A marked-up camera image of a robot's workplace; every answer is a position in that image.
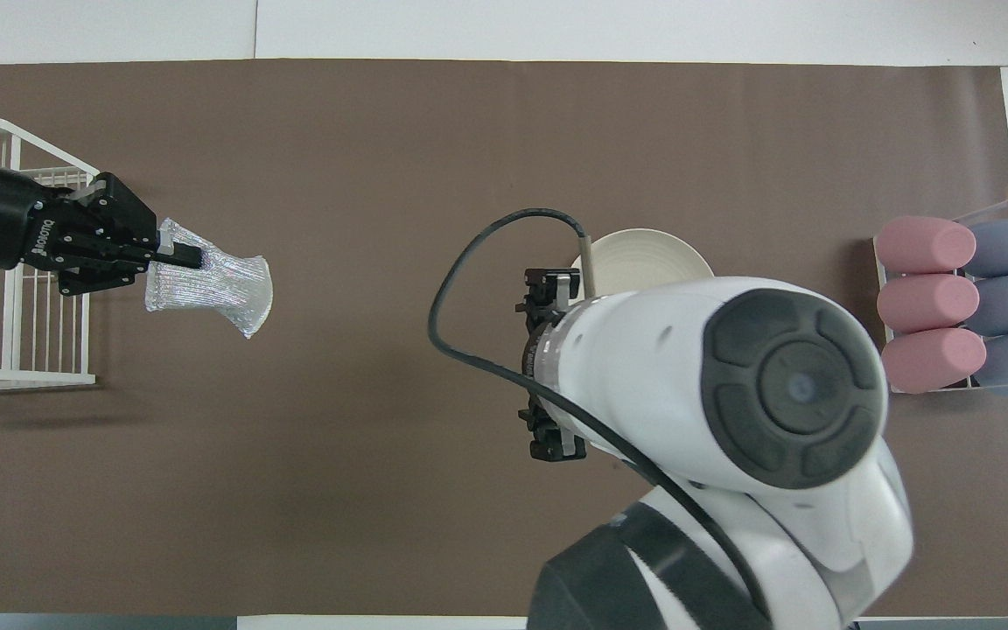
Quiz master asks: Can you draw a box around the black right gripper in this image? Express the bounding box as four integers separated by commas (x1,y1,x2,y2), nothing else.
514,267,589,464

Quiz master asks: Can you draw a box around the silver mesh sponge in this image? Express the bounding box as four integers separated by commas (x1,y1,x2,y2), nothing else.
143,217,274,340

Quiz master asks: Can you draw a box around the cream round plate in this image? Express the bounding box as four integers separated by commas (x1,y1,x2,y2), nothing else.
569,228,717,303

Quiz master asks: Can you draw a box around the brown paper table mat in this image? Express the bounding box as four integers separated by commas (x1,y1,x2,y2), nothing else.
0,59,1008,618

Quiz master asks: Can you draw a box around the pink plastic cup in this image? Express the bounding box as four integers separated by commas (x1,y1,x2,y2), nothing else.
874,216,977,275
880,327,988,395
877,274,981,334

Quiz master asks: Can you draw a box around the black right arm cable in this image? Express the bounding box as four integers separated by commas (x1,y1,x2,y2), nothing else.
428,208,772,624

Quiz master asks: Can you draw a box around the white wire dish rack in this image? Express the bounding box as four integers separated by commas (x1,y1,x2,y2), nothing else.
0,117,101,392

